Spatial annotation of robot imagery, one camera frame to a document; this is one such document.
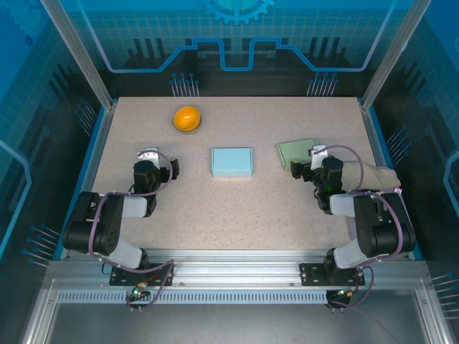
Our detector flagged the blue paper box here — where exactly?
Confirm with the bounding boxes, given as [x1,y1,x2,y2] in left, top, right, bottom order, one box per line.
[210,146,255,179]

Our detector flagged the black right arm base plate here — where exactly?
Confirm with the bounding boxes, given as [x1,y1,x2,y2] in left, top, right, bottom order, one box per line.
[299,263,366,287]

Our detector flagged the aluminium mounting rail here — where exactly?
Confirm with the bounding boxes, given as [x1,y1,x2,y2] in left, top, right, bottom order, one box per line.
[46,249,431,292]

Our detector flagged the beige folded cloth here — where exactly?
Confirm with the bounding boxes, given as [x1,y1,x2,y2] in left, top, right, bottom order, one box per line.
[342,160,401,191]

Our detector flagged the aluminium frame post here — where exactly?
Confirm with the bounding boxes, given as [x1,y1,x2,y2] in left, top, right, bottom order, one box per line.
[360,0,433,111]
[39,0,118,111]

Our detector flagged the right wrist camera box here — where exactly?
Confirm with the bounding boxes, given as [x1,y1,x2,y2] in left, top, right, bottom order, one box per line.
[310,144,328,171]

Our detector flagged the green paper box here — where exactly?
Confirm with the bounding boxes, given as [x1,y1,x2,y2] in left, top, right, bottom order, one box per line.
[276,138,320,173]

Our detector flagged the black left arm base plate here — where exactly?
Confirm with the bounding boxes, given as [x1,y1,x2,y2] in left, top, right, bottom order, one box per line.
[109,263,175,287]

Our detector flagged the orange dome-shaped tart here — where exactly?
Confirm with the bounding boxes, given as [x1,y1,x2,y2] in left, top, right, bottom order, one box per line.
[172,105,203,135]

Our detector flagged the slotted grey cable duct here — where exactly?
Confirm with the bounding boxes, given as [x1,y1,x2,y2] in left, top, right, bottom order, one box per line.
[56,290,329,305]

